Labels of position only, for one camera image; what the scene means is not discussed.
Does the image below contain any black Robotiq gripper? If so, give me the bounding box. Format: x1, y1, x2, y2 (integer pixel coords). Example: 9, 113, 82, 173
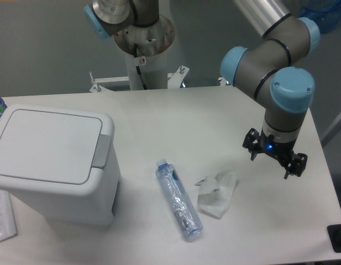
242, 128, 308, 179

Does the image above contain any white push-lid trash can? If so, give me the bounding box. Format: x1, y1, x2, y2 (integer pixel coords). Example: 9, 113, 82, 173
0, 104, 120, 226

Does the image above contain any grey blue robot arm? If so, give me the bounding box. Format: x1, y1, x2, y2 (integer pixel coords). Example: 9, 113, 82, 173
83, 1, 320, 176

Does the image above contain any crumpled clear plastic wrapper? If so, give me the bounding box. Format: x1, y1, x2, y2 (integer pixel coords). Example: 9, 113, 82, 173
195, 169, 237, 220

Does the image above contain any black device at table edge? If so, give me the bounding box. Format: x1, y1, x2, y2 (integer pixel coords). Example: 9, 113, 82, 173
327, 224, 341, 253

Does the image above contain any clear plastic water bottle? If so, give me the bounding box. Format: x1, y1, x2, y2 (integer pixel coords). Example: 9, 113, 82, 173
155, 159, 203, 242

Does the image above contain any blue water jug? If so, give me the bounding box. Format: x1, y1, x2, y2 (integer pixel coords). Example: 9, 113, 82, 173
299, 0, 341, 34

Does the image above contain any white notebook paper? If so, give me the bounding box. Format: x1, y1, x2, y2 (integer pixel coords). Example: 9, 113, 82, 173
0, 190, 18, 242

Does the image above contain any white frame at right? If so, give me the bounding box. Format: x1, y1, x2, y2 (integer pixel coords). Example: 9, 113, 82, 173
321, 112, 341, 148

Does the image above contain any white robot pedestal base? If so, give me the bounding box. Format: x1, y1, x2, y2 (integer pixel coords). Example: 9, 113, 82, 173
88, 14, 191, 93

